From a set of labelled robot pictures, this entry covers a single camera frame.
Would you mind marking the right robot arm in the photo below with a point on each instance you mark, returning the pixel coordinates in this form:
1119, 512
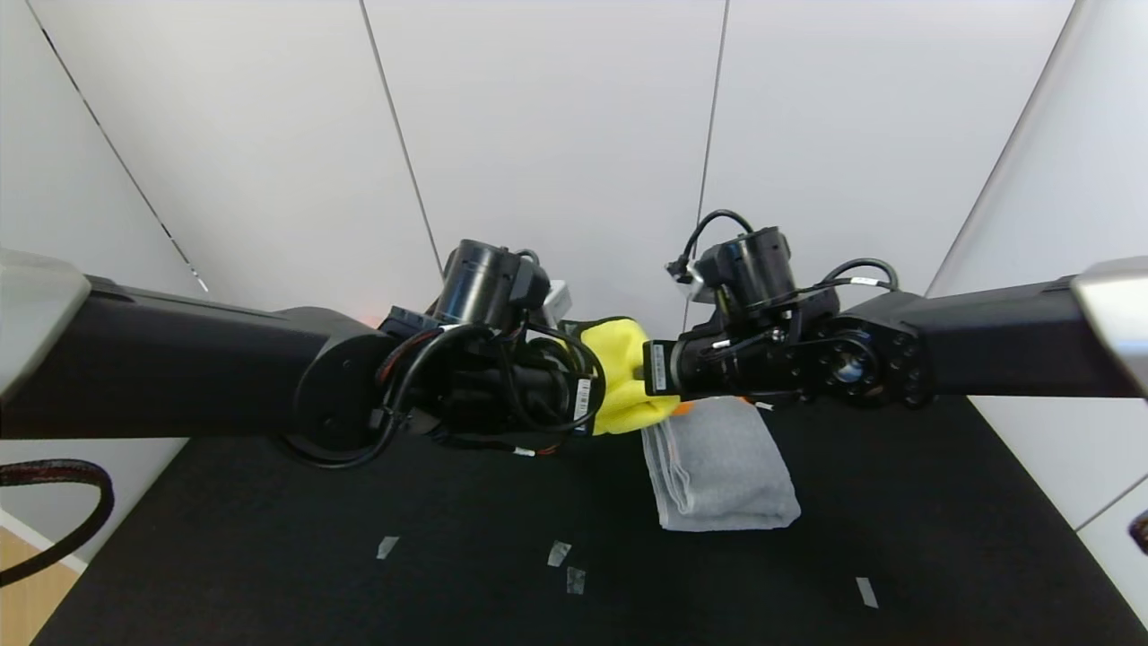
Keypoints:
987, 341

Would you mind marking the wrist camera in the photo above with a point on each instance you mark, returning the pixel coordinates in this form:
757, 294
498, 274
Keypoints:
686, 272
558, 301

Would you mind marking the yellow microfibre towel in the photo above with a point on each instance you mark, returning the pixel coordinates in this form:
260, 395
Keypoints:
623, 359

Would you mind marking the grey towel with orange stripes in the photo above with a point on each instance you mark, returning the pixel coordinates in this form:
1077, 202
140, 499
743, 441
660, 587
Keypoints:
726, 475

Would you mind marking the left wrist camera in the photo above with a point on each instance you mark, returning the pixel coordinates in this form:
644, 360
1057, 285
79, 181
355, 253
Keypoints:
558, 301

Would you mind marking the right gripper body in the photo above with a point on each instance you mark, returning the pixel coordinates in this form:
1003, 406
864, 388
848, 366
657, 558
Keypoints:
658, 368

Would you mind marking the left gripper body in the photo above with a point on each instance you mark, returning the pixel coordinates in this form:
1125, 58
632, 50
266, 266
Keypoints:
584, 401

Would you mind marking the clear tape piece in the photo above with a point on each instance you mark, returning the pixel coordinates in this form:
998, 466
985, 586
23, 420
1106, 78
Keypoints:
867, 592
387, 547
575, 580
558, 554

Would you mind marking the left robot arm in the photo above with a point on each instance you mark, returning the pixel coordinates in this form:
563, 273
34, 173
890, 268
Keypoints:
179, 368

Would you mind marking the small wall panel hinge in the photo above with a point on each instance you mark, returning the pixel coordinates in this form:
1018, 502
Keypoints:
199, 282

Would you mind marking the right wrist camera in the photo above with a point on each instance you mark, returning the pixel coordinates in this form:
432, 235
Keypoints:
686, 272

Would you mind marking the black fabric table cover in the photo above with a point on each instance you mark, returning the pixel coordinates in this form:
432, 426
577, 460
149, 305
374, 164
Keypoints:
269, 538

